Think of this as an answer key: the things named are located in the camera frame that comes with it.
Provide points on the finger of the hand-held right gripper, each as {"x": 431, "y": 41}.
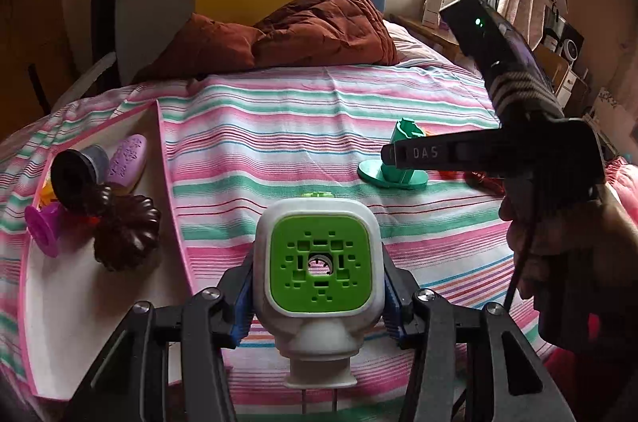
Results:
{"x": 428, "y": 152}

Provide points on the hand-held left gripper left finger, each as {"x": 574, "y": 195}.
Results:
{"x": 242, "y": 307}

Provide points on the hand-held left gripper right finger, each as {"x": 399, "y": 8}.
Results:
{"x": 394, "y": 312}

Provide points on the green stamp toy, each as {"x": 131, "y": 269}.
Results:
{"x": 384, "y": 175}

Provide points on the white green square toy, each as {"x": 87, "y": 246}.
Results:
{"x": 319, "y": 262}

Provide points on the brown pumpkin toy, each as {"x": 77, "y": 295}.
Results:
{"x": 127, "y": 232}

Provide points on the pink rimmed cardboard tray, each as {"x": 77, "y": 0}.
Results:
{"x": 75, "y": 327}

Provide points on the grey black cylinder toy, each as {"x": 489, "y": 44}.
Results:
{"x": 70, "y": 177}

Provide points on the person's right hand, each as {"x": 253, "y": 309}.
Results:
{"x": 573, "y": 242}

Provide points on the cluttered storage shelf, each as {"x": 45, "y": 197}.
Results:
{"x": 563, "y": 68}

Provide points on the red plastic toy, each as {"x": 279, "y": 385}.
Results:
{"x": 481, "y": 180}

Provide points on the white pillow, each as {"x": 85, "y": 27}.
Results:
{"x": 413, "y": 48}

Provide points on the wooden bedside table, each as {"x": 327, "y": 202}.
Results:
{"x": 433, "y": 35}

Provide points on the striped pink green blanket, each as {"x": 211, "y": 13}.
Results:
{"x": 299, "y": 128}

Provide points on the white small box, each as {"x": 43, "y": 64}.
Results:
{"x": 432, "y": 8}

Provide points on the brown quilted duvet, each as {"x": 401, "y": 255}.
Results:
{"x": 309, "y": 28}

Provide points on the purple oval toy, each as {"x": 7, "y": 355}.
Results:
{"x": 127, "y": 157}

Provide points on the magenta plastic toy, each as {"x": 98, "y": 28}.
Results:
{"x": 42, "y": 227}

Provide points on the yellow plastic toy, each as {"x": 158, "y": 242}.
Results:
{"x": 47, "y": 197}

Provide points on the wooden wardrobe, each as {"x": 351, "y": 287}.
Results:
{"x": 30, "y": 28}

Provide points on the white bed rail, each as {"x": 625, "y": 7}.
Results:
{"x": 94, "y": 73}

